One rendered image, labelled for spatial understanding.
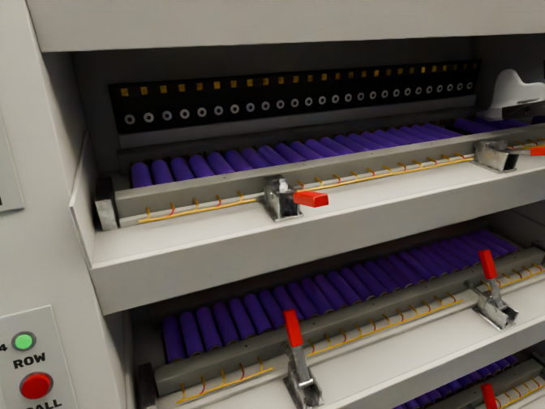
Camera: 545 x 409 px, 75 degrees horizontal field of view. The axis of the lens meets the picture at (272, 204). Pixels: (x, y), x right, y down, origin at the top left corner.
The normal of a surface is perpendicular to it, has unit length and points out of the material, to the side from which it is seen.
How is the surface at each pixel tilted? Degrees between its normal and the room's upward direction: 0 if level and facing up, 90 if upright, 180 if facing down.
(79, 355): 90
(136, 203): 108
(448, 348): 18
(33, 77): 90
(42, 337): 90
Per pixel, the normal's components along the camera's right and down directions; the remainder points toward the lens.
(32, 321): 0.36, 0.14
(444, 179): -0.01, -0.88
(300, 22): 0.37, 0.43
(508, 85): -0.89, 0.19
